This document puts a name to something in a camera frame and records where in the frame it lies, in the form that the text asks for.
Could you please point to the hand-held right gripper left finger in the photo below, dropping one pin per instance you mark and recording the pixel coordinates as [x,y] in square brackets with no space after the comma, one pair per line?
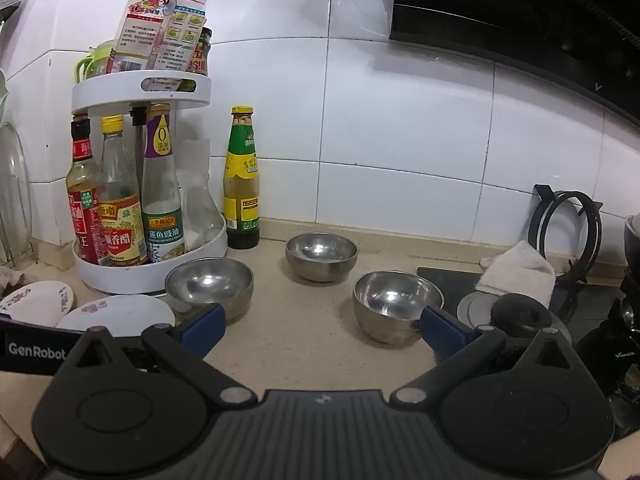
[202,322]

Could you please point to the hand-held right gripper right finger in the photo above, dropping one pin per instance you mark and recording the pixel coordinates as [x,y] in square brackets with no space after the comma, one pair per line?
[442,329]

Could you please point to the stainless steel bowl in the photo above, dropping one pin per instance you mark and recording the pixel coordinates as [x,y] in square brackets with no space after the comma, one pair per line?
[322,255]
[395,300]
[210,280]

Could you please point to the grey rag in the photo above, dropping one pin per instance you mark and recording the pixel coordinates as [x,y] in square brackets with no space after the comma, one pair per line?
[10,280]

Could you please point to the black burner cap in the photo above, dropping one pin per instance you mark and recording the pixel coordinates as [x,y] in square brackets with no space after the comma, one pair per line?
[520,312]

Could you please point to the white cloth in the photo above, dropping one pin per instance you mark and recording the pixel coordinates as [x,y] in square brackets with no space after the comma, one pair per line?
[520,270]

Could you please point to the purple label sauce bottle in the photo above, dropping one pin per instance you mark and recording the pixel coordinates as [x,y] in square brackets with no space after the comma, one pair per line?
[160,220]

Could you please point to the clear glass bottle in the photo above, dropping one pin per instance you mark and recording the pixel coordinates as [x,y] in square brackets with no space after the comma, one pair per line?
[200,210]

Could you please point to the yellow cap vinegar bottle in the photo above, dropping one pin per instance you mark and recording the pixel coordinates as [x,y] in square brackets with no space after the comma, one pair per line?
[120,230]

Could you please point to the red label soy sauce bottle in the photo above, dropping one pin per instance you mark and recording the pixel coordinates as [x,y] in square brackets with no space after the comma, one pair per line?
[82,220]

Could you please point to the green yellow label sauce bottle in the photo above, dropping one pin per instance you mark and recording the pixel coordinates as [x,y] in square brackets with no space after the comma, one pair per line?
[241,175]

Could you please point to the black kitchen appliance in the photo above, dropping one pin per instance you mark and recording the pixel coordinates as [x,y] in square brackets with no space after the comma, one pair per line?
[600,340]

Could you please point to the glass pot lid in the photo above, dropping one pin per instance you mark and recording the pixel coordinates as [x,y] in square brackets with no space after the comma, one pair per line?
[15,185]

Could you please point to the black stove pan support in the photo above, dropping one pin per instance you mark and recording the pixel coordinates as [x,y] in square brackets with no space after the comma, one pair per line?
[594,250]

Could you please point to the dark grey container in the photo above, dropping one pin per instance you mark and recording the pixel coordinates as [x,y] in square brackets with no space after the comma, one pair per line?
[632,235]

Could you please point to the white two-tier spice rack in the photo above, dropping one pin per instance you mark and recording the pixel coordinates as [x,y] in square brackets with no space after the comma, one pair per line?
[125,92]

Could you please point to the green plastic cup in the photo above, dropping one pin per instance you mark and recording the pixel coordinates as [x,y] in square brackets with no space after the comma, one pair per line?
[95,62]

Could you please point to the green print seasoning packet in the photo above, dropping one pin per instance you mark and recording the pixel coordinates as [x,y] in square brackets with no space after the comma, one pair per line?
[177,40]

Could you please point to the red print seasoning packet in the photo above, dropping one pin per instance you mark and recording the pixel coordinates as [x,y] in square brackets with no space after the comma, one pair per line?
[137,35]

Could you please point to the black range hood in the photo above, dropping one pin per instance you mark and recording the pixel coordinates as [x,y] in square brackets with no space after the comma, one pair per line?
[525,10]

